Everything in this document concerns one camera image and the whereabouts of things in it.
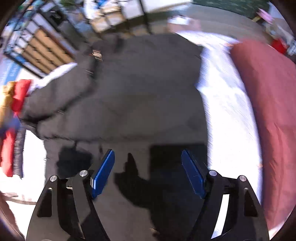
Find folded red puffer jacket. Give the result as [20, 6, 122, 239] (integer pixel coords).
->
[1, 79, 31, 177]

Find green patterned cloth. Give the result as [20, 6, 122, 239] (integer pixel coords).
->
[193, 0, 269, 19]

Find folded dark quilted jacket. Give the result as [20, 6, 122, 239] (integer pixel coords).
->
[13, 127, 26, 178]

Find large black padded jacket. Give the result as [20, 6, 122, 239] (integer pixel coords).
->
[21, 34, 208, 240]

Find maroon pillow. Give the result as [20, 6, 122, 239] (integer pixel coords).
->
[230, 39, 295, 229]

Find blue face poster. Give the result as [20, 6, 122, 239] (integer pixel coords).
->
[0, 57, 21, 85]

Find folded tan puffer jacket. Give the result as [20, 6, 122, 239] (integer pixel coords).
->
[0, 81, 16, 128]

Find white hanging swing bed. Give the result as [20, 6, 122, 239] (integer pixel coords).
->
[82, 1, 192, 33]

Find black wrought iron bed footboard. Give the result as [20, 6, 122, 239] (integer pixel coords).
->
[3, 0, 149, 78]

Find brown paper shopping bag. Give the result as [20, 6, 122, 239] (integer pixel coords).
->
[166, 15, 202, 33]

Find brown wooden board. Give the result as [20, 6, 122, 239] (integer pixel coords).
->
[20, 28, 74, 74]

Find light blue checked bedsheet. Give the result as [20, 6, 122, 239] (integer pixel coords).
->
[1, 31, 262, 234]

